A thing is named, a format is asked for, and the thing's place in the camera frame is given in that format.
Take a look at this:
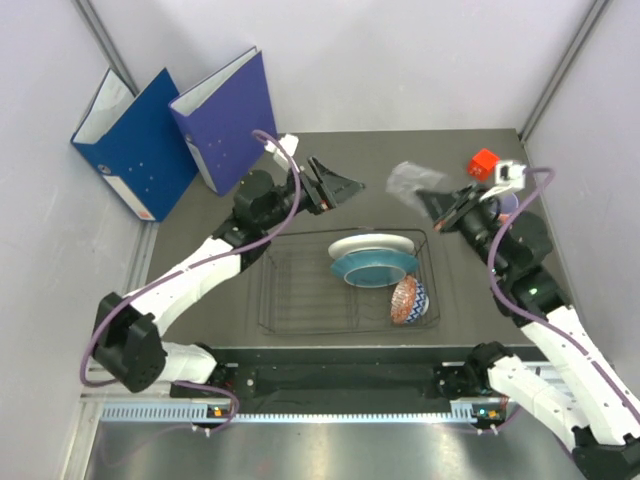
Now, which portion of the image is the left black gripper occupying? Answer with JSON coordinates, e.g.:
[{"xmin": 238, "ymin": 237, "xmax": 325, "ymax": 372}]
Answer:
[{"xmin": 259, "ymin": 156, "xmax": 365, "ymax": 231}]

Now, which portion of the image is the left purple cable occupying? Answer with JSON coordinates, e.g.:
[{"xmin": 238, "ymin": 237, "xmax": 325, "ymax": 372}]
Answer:
[{"xmin": 79, "ymin": 129, "xmax": 302, "ymax": 389}]

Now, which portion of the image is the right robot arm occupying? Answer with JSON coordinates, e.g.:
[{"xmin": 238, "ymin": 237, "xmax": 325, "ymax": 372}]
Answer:
[{"xmin": 410, "ymin": 184, "xmax": 639, "ymax": 479}]

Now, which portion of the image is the lilac plastic cup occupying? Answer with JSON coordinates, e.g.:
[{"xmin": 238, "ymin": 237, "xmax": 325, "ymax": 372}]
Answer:
[{"xmin": 499, "ymin": 193, "xmax": 519, "ymax": 216}]

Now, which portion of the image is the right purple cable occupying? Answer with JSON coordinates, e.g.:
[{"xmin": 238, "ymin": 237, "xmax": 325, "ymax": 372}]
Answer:
[{"xmin": 487, "ymin": 167, "xmax": 640, "ymax": 426}]

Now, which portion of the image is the white plate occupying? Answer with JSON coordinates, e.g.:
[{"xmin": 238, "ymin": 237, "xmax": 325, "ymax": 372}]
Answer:
[{"xmin": 328, "ymin": 233, "xmax": 415, "ymax": 260}]

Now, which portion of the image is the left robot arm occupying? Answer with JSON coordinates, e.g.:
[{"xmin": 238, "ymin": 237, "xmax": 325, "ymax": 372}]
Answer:
[{"xmin": 88, "ymin": 157, "xmax": 365, "ymax": 397}]

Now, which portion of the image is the clear drinking glass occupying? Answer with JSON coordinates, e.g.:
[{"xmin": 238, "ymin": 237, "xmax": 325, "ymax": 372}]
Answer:
[{"xmin": 386, "ymin": 162, "xmax": 450, "ymax": 210}]

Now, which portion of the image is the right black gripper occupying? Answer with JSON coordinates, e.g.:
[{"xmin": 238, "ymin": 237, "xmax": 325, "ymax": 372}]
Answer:
[{"xmin": 417, "ymin": 181, "xmax": 508, "ymax": 277}]

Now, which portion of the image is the purple ring binder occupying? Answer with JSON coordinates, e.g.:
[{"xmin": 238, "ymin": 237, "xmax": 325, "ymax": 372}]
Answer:
[{"xmin": 169, "ymin": 47, "xmax": 277, "ymax": 196}]

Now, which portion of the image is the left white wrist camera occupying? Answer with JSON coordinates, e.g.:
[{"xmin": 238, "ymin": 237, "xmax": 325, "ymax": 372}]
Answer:
[{"xmin": 265, "ymin": 134, "xmax": 299, "ymax": 171}]

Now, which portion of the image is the black wire dish rack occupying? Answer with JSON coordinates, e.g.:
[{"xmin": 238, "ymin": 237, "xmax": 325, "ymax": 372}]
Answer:
[{"xmin": 250, "ymin": 227, "xmax": 440, "ymax": 336}]

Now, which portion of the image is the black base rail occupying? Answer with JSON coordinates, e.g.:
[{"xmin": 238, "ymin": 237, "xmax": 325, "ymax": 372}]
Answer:
[{"xmin": 209, "ymin": 346, "xmax": 496, "ymax": 404}]

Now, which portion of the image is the blue patterned bowl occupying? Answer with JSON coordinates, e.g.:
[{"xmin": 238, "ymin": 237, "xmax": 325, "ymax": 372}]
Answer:
[{"xmin": 403, "ymin": 279, "xmax": 430, "ymax": 323}]

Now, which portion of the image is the purple cable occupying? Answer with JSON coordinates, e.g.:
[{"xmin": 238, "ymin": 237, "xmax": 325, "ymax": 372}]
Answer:
[
  {"xmin": 79, "ymin": 129, "xmax": 302, "ymax": 389},
  {"xmin": 487, "ymin": 167, "xmax": 640, "ymax": 426}
]

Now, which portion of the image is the teal plate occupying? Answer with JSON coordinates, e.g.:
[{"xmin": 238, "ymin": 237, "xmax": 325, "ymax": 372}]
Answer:
[{"xmin": 330, "ymin": 249, "xmax": 419, "ymax": 288}]

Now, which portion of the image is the grey cable duct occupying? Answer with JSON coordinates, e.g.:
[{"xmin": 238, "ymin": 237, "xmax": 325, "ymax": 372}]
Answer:
[{"xmin": 100, "ymin": 402, "xmax": 504, "ymax": 424}]

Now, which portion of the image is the blue ring binder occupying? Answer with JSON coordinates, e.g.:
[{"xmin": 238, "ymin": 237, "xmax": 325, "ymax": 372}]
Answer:
[{"xmin": 71, "ymin": 69, "xmax": 198, "ymax": 222}]

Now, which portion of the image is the red cube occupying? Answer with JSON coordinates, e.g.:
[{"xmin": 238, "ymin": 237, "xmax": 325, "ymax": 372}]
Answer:
[{"xmin": 466, "ymin": 148, "xmax": 500, "ymax": 182}]

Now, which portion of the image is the red patterned bowl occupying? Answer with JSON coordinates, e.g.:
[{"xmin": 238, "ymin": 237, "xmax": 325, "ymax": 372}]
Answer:
[{"xmin": 390, "ymin": 276, "xmax": 417, "ymax": 324}]

